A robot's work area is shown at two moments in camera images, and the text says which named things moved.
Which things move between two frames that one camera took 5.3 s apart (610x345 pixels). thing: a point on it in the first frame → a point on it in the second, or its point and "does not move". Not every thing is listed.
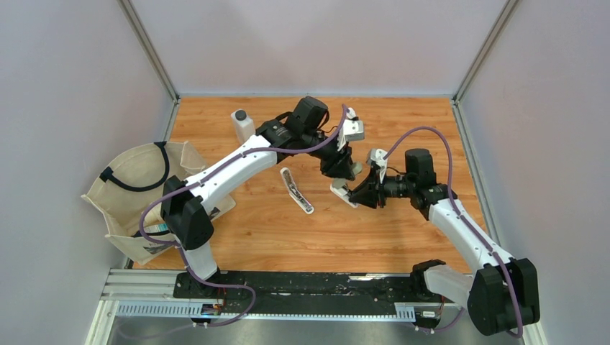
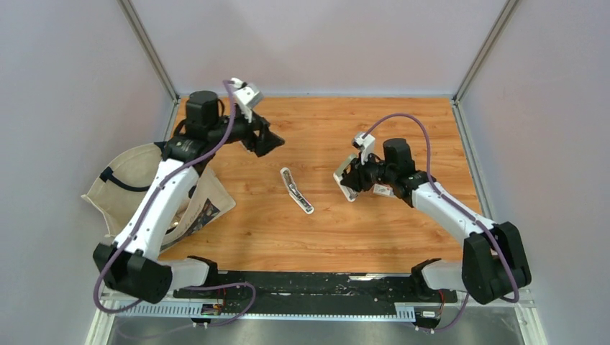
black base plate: x=311 y=293 does not move
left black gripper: x=339 y=164 → x=267 y=140
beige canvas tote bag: x=119 y=191 does not move
